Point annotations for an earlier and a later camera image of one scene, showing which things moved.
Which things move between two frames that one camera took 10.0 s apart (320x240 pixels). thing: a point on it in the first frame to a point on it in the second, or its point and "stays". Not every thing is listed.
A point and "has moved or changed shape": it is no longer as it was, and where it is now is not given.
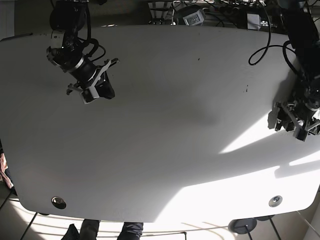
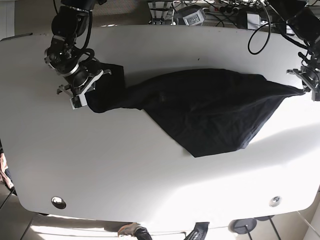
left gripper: (88, 74) to (82, 82)
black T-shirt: (104, 87) has moved or changed shape
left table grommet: (58, 202) stays
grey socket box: (194, 19) stays
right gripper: (302, 114) to (310, 77)
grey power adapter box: (254, 18) stays
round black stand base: (238, 226) stays
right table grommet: (275, 201) stays
